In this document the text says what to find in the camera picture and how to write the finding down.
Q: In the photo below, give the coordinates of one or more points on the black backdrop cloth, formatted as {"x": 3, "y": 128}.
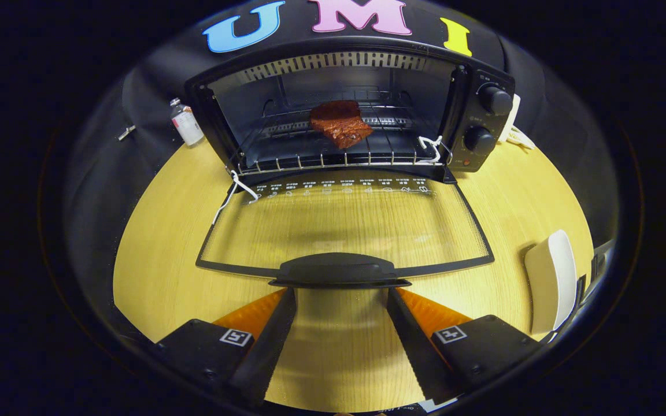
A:
{"x": 136, "y": 98}

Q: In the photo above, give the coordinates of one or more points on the white rectangular dish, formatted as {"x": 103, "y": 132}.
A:
{"x": 550, "y": 277}

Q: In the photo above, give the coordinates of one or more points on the small clear bottle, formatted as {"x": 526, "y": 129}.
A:
{"x": 188, "y": 124}

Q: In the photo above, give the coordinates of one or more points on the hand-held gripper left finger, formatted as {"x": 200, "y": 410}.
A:
{"x": 269, "y": 352}

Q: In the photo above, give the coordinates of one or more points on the white divided bean dish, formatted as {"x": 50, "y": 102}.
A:
{"x": 522, "y": 138}

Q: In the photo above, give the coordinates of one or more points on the white bread toaster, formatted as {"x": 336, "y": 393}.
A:
{"x": 514, "y": 115}

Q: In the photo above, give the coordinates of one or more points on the black toaster oven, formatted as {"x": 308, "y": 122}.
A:
{"x": 486, "y": 124}

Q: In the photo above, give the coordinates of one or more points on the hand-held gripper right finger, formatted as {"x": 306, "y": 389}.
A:
{"x": 414, "y": 346}

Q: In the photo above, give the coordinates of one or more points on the red meat slice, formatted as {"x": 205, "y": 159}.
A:
{"x": 341, "y": 124}

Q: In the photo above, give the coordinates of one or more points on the silver metal clip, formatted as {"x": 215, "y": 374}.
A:
{"x": 126, "y": 133}

